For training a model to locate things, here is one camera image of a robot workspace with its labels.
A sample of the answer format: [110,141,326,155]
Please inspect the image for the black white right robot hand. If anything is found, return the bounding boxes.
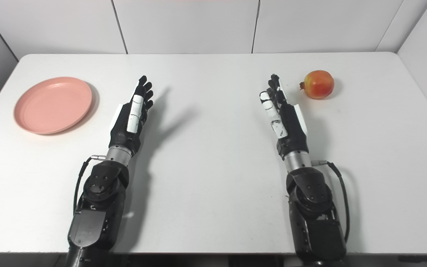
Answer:
[259,74,310,161]

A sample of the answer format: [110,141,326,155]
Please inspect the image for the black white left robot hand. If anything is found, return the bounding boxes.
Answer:
[108,75,154,157]

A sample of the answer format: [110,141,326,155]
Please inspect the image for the red yellow pomegranate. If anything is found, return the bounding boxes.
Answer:
[299,70,335,100]

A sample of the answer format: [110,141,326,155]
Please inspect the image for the pink round plate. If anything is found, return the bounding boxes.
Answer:
[13,76,93,135]

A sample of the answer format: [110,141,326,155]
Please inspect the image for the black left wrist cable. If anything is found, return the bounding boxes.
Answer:
[73,155,106,215]

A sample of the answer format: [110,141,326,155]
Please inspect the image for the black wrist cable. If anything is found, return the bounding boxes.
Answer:
[73,155,106,215]
[312,159,351,243]

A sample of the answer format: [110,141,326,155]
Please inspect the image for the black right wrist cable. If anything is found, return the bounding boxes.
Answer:
[312,159,351,243]

